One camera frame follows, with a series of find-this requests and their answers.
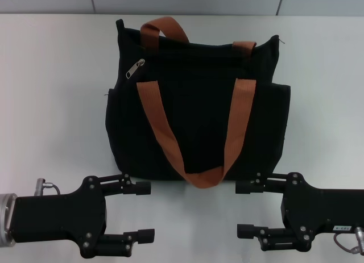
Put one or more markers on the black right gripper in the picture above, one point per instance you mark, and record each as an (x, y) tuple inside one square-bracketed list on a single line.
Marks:
[(321, 212)]

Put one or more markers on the black fabric tote bag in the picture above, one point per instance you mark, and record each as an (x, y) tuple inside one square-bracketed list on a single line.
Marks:
[(199, 112)]

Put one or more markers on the silver zipper pull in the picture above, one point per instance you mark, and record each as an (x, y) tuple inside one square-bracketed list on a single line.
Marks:
[(134, 70)]

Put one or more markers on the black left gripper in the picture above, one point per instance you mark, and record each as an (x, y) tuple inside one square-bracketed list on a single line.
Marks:
[(59, 217)]

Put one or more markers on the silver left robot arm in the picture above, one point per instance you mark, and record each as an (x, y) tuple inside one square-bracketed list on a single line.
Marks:
[(6, 220)]

